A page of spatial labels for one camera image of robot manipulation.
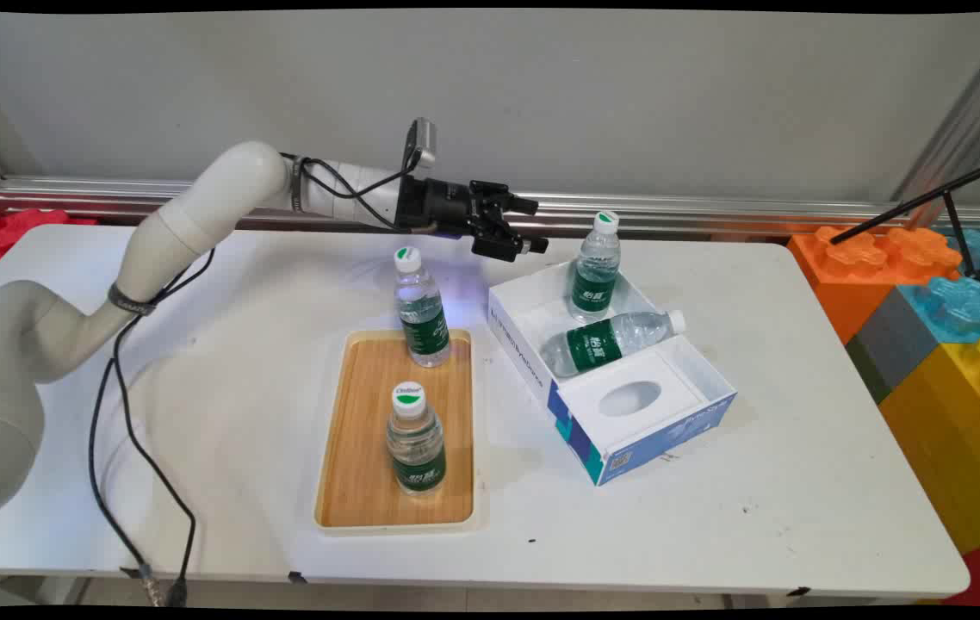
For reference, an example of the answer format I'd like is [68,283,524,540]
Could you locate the black cable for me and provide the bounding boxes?
[88,153,420,605]
[115,248,217,606]

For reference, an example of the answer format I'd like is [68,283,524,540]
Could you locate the black tripod stand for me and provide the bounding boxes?
[828,151,980,291]

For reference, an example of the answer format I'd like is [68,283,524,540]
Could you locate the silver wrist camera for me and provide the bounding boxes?
[406,118,439,170]

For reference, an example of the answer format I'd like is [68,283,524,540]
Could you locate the aluminium frame rail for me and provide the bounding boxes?
[0,175,980,239]

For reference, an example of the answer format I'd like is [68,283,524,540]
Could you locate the wooden tray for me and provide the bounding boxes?
[312,328,481,536]

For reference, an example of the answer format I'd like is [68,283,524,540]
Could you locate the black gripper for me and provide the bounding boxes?
[395,175,550,264]

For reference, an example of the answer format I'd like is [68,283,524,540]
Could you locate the orange foam block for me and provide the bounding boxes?
[787,226,964,345]

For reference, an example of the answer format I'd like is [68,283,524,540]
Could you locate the grey foam block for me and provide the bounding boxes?
[846,288,943,406]

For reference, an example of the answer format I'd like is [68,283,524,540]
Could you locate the large colourful toy bricks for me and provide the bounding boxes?
[878,336,980,597]

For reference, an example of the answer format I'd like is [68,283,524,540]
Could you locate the white blue cardboard box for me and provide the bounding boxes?
[487,256,739,488]

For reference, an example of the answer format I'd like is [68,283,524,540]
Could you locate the green label water bottle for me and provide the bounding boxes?
[393,246,454,369]
[539,309,687,380]
[568,210,623,326]
[384,381,449,498]

